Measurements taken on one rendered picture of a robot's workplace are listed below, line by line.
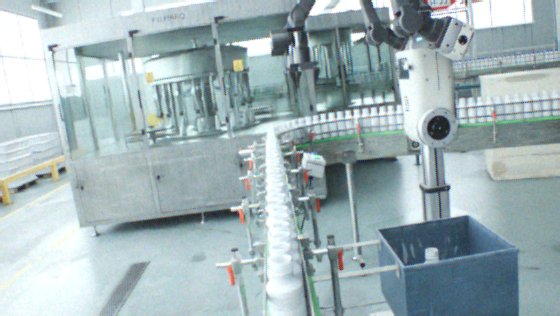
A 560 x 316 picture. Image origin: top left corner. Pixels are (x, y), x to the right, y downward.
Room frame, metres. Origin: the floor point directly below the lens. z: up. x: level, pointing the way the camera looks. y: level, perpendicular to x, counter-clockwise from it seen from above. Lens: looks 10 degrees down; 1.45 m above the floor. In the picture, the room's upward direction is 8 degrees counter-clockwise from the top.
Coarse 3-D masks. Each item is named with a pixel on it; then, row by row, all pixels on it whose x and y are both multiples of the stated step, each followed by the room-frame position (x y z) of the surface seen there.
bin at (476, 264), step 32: (416, 224) 1.37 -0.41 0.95; (448, 224) 1.37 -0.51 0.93; (480, 224) 1.28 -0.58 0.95; (384, 256) 1.28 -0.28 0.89; (416, 256) 1.37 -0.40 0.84; (448, 256) 1.37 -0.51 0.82; (480, 256) 1.06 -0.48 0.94; (512, 256) 1.06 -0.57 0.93; (384, 288) 1.32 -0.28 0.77; (416, 288) 1.06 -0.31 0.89; (448, 288) 1.06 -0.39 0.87; (480, 288) 1.06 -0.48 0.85; (512, 288) 1.06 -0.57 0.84
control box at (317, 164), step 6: (306, 156) 1.88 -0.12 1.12; (306, 162) 1.84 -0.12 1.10; (312, 162) 1.84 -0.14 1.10; (318, 162) 1.84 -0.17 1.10; (324, 162) 1.84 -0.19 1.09; (306, 168) 1.84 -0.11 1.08; (312, 168) 1.84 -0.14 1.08; (318, 168) 1.84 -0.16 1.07; (312, 174) 1.84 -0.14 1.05; (318, 174) 1.84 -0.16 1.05; (306, 186) 1.90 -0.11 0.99
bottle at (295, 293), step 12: (276, 264) 0.69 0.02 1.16; (288, 264) 0.69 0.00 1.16; (276, 276) 0.69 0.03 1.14; (288, 276) 0.69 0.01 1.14; (276, 288) 0.68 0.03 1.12; (288, 288) 0.68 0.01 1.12; (300, 288) 0.69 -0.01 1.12; (276, 300) 0.68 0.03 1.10; (288, 300) 0.68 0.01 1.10; (300, 300) 0.69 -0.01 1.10; (276, 312) 0.68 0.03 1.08; (288, 312) 0.68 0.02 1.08; (300, 312) 0.68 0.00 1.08
